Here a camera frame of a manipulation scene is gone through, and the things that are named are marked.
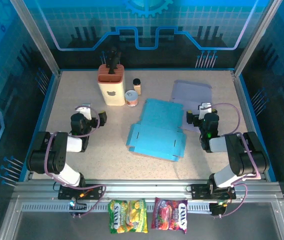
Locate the green candy bag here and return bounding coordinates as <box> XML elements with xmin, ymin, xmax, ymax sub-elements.
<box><xmin>107</xmin><ymin>198</ymin><xmax>149</xmax><ymax>235</ymax></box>

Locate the tin can orange label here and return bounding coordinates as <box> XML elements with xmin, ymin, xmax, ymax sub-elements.
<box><xmin>124</xmin><ymin>89</ymin><xmax>139</xmax><ymax>108</ymax></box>

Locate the slotted grey cable duct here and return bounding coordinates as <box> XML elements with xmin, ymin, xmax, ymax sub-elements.
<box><xmin>20</xmin><ymin>202</ymin><xmax>214</xmax><ymax>213</ymax></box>

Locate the red berry candy bag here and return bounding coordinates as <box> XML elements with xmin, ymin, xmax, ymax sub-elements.
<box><xmin>151</xmin><ymin>197</ymin><xmax>188</xmax><ymax>235</ymax></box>

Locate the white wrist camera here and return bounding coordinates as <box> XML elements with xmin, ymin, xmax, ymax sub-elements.
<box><xmin>75</xmin><ymin>103</ymin><xmax>93</xmax><ymax>121</ymax></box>
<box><xmin>198</xmin><ymin>102</ymin><xmax>212</xmax><ymax>120</ymax></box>

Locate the aluminium front rail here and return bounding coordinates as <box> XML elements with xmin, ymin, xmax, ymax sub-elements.
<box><xmin>11</xmin><ymin>178</ymin><xmax>283</xmax><ymax>201</ymax></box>

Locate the purple paper box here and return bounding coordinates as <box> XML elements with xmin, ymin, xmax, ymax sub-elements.
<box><xmin>169</xmin><ymin>79</ymin><xmax>213</xmax><ymax>132</ymax></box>

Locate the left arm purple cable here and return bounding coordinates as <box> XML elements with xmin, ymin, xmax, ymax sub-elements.
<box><xmin>43</xmin><ymin>106</ymin><xmax>107</xmax><ymax>219</ymax></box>

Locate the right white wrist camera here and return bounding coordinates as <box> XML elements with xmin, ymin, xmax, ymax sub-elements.
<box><xmin>198</xmin><ymin>102</ymin><xmax>212</xmax><ymax>120</ymax></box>

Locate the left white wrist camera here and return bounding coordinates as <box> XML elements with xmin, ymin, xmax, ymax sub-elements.
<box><xmin>75</xmin><ymin>103</ymin><xmax>93</xmax><ymax>121</ymax></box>

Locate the spice jar black lid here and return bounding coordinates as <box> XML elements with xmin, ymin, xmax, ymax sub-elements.
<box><xmin>132</xmin><ymin>78</ymin><xmax>142</xmax><ymax>96</ymax></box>

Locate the cream knife block orange top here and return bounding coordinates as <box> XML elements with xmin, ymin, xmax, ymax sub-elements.
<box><xmin>96</xmin><ymin>63</ymin><xmax>127</xmax><ymax>107</ymax></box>

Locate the black controller board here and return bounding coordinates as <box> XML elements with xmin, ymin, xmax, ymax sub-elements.
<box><xmin>208</xmin><ymin>201</ymin><xmax>229</xmax><ymax>219</ymax></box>
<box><xmin>68</xmin><ymin>198</ymin><xmax>88</xmax><ymax>219</ymax></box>

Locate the black knife handle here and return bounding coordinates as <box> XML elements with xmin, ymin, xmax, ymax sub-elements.
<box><xmin>108</xmin><ymin>46</ymin><xmax>122</xmax><ymax>75</ymax></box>

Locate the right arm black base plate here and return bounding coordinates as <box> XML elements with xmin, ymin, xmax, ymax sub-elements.
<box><xmin>190</xmin><ymin>183</ymin><xmax>237</xmax><ymax>201</ymax></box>

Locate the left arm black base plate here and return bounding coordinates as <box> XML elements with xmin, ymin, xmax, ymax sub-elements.
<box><xmin>57</xmin><ymin>183</ymin><xmax>105</xmax><ymax>201</ymax></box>

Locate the aluminium frame post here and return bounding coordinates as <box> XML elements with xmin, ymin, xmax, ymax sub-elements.
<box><xmin>8</xmin><ymin>0</ymin><xmax>63</xmax><ymax>79</ymax></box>
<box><xmin>233</xmin><ymin>0</ymin><xmax>283</xmax><ymax>77</ymax></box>

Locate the blue paper box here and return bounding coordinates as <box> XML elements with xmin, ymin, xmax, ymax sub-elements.
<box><xmin>125</xmin><ymin>98</ymin><xmax>187</xmax><ymax>162</ymax></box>

